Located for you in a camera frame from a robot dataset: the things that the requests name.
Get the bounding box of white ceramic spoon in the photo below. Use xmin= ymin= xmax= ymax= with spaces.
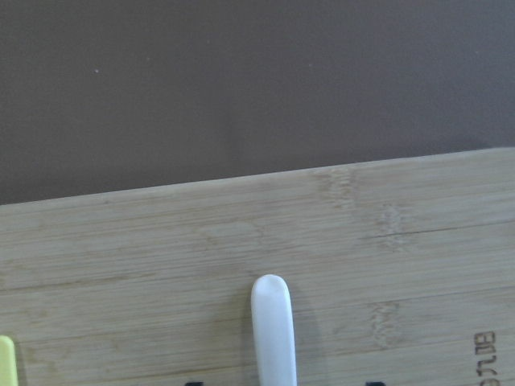
xmin=250 ymin=274 xmax=297 ymax=385

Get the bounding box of yellow plastic knife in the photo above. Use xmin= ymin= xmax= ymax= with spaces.
xmin=0 ymin=335 xmax=19 ymax=386

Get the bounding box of wooden cutting board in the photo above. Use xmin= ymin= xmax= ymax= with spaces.
xmin=1 ymin=148 xmax=514 ymax=385

